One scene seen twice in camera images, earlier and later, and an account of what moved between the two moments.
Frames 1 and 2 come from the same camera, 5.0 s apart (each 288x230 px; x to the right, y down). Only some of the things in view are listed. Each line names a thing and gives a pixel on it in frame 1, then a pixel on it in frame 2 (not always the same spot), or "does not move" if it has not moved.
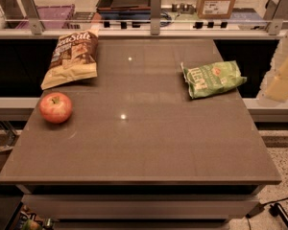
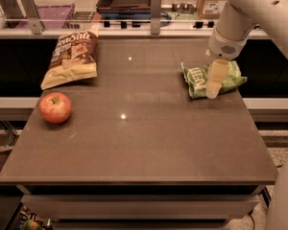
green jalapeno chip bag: [212, 78] does not move
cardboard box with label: [216, 1] does not move
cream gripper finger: [281, 82] → [220, 71]
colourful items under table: [31, 220] does not move
